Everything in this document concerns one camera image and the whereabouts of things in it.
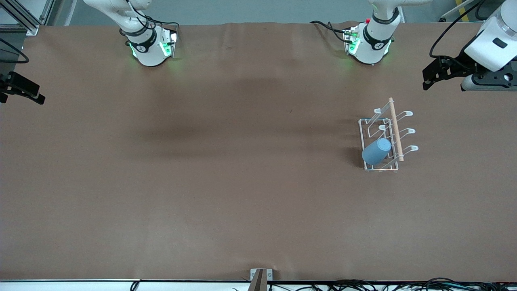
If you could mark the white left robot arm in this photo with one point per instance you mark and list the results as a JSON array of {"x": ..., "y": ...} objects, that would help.
[{"x": 373, "y": 36}]

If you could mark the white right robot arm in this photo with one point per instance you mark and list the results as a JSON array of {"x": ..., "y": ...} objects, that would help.
[{"x": 147, "y": 50}]

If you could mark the camera mount post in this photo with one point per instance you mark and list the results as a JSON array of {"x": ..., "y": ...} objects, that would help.
[{"x": 258, "y": 283}]

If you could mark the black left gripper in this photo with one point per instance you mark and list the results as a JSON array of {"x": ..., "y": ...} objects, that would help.
[{"x": 455, "y": 66}]

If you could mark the brown table cover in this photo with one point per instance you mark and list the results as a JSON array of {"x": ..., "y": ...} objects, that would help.
[{"x": 258, "y": 202}]

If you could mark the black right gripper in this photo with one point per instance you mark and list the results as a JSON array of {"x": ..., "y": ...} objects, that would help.
[{"x": 16, "y": 83}]

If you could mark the silver metal bracket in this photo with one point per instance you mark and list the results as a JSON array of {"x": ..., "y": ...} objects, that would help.
[{"x": 270, "y": 276}]

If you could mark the white slanted pole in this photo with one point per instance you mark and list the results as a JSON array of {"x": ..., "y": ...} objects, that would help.
[{"x": 458, "y": 9}]

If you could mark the light blue plastic cup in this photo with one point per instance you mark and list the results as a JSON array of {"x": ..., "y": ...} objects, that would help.
[{"x": 375, "y": 152}]

